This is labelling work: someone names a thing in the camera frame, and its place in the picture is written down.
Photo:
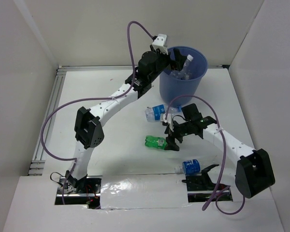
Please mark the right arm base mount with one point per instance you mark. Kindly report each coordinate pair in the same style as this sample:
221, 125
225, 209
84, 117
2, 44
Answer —
199, 186

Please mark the green plastic bottle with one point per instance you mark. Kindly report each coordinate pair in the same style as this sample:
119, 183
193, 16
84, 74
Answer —
155, 142

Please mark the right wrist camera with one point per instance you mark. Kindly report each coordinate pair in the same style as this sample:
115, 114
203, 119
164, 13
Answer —
166, 120

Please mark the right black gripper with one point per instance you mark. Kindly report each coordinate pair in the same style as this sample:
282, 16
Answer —
170, 140

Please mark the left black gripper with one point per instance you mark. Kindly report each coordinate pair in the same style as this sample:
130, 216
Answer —
176, 65

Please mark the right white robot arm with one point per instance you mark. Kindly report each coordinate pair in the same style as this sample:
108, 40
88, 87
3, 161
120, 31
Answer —
254, 171

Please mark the small clear bottle white cap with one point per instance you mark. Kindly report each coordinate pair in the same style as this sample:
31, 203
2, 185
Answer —
184, 73

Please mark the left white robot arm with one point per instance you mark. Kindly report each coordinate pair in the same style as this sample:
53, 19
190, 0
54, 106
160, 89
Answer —
89, 122

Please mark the crushed blue label bottle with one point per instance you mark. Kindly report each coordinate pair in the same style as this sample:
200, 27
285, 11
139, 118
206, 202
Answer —
189, 167

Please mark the blue label water bottle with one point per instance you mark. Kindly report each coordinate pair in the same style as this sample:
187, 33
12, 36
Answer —
153, 113

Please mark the blue plastic bin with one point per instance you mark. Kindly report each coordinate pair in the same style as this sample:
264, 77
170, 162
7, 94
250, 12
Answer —
177, 92

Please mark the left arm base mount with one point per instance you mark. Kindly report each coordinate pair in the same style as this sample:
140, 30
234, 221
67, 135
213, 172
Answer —
88, 195

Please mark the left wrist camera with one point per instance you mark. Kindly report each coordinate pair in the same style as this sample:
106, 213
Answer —
160, 43

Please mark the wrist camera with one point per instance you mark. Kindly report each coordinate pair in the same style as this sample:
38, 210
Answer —
166, 120
160, 43

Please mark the black label clear bottle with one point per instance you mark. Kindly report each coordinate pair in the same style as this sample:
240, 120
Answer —
177, 74

